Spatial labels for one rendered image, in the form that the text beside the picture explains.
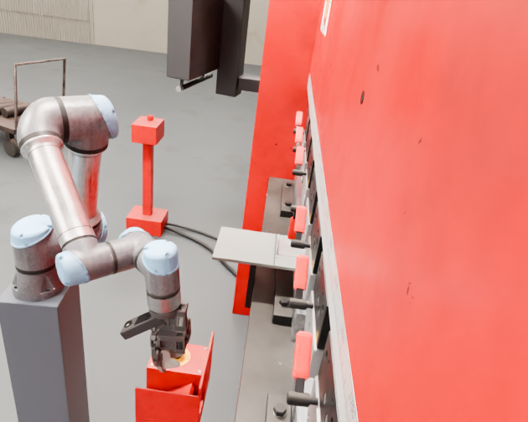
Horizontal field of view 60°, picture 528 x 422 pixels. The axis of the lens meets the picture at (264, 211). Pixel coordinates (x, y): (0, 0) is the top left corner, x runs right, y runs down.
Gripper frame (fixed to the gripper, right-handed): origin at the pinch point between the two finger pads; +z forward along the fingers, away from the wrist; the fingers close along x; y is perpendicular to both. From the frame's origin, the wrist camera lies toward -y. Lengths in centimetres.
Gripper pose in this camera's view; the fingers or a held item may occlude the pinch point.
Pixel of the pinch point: (161, 367)
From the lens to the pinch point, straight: 122.1
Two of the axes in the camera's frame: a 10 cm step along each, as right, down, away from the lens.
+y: 10.0, 0.7, -0.4
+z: -0.4, 8.9, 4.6
